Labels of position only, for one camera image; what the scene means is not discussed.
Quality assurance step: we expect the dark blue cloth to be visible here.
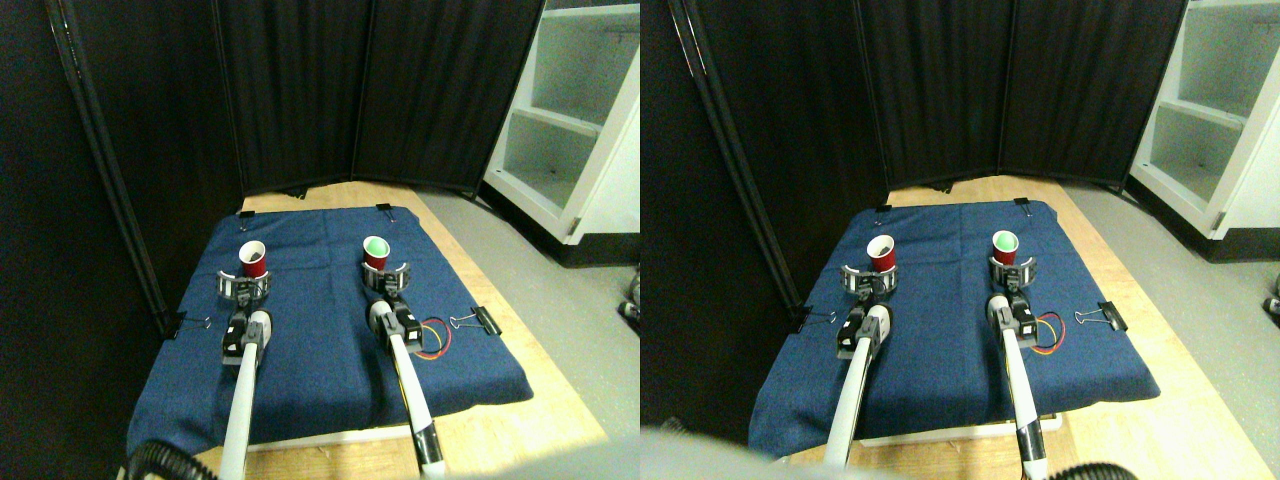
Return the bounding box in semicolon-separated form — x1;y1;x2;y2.
127;203;534;459
748;198;1162;460

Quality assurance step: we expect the low white table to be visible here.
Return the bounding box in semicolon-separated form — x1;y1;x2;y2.
860;412;1063;447

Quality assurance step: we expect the curtain stand pole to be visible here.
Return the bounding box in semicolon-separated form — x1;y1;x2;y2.
43;0;173;337
667;0;803;332

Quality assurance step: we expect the white shelf unit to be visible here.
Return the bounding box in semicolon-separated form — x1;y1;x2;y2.
483;0;640;246
1130;0;1280;242

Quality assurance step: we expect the orange wire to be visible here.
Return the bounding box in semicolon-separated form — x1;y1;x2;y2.
1034;311;1067;357
418;317;454;362

